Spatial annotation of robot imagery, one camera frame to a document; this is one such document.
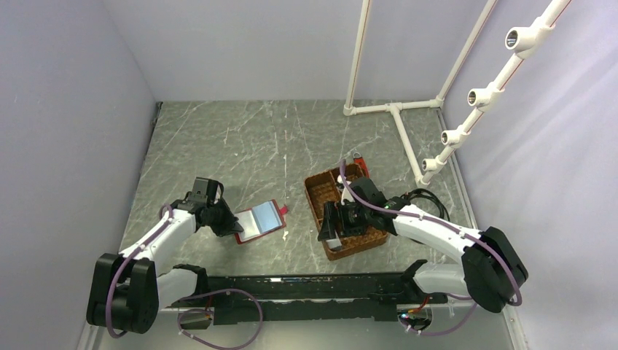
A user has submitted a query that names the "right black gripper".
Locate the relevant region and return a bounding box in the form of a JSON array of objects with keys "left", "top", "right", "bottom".
[{"left": 318, "top": 200, "right": 371, "bottom": 241}]

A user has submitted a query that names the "white card stack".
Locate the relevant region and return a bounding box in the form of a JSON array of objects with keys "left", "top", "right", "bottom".
[{"left": 324, "top": 232, "right": 343, "bottom": 252}]

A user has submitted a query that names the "red leather card holder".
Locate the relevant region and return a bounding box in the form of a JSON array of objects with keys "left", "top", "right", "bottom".
[{"left": 235, "top": 199, "right": 289, "bottom": 245}]

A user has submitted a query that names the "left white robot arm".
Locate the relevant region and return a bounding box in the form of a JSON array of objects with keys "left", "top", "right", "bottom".
[{"left": 85, "top": 177, "right": 243, "bottom": 338}]

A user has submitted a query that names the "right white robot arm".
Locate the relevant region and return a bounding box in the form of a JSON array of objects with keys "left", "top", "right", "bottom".
[{"left": 318, "top": 177, "right": 528, "bottom": 313}]

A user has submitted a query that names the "brown woven basket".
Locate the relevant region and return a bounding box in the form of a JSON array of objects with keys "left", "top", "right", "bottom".
[{"left": 303, "top": 167, "right": 388, "bottom": 261}]

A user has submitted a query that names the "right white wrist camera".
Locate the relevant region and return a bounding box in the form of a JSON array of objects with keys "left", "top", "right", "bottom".
[{"left": 336, "top": 175, "right": 355, "bottom": 205}]

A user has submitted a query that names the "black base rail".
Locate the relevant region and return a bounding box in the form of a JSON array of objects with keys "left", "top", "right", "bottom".
[{"left": 172, "top": 273, "right": 447, "bottom": 325}]

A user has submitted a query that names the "black cable bundle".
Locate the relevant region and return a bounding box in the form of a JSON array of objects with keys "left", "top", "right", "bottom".
[{"left": 403, "top": 188, "right": 451, "bottom": 223}]

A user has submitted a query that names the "white pvc pipe frame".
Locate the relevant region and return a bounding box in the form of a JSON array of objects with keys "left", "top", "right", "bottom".
[{"left": 343, "top": 0, "right": 573, "bottom": 188}]

